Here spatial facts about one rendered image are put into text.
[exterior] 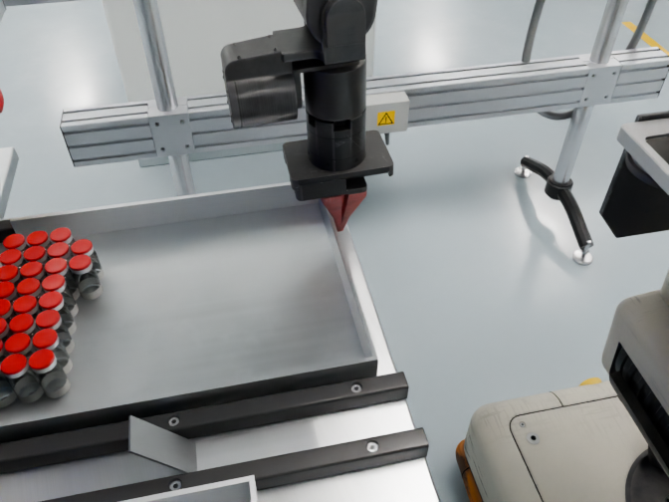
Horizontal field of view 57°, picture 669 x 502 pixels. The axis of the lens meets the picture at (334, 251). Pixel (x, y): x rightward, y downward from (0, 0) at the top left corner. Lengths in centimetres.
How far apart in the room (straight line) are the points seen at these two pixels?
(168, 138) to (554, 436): 110
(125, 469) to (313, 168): 31
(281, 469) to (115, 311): 25
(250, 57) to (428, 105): 118
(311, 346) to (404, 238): 142
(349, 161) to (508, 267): 140
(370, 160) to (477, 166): 173
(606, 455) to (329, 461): 87
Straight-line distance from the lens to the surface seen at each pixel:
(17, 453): 57
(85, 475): 57
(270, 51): 55
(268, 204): 73
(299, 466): 51
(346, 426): 55
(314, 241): 69
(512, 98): 178
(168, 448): 53
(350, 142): 59
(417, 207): 212
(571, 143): 201
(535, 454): 127
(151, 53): 152
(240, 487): 50
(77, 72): 308
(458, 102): 173
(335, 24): 51
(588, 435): 133
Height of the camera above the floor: 136
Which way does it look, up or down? 44 degrees down
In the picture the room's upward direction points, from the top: straight up
